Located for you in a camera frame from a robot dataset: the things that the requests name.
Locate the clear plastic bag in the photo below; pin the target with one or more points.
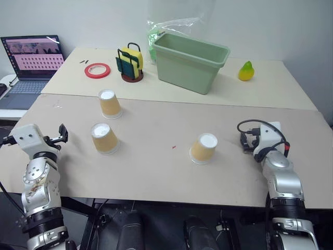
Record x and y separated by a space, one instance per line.
169 24

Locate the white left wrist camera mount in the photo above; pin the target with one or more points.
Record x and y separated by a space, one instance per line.
27 138

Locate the green plastic bin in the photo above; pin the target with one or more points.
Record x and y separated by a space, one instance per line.
190 67

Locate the yellow green toy pear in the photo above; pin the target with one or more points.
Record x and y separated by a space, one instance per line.
246 72

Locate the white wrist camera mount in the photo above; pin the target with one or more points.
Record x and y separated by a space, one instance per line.
270 135
27 138

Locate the green scouring pad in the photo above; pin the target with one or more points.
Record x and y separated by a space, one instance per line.
125 65

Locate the open laptop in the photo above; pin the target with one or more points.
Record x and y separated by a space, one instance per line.
31 67

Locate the small dark screws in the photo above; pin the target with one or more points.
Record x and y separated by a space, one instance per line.
84 62

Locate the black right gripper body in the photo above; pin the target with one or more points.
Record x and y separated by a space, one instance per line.
254 135

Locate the brown paper cup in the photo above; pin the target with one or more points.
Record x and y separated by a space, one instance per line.
104 142
110 106
202 152

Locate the dark rounded shape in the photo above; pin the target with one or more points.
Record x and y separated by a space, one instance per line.
200 234
133 230

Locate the red tape roll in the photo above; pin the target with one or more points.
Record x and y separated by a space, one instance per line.
88 72

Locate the yellow sponge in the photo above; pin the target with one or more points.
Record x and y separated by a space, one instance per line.
139 58

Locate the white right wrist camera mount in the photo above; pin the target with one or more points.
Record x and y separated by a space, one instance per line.
270 135

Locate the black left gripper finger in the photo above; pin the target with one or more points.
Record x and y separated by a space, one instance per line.
62 129
66 136

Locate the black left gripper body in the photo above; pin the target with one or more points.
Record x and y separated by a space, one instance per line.
53 142

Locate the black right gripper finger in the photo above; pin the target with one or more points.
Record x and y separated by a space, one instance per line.
247 150
244 139

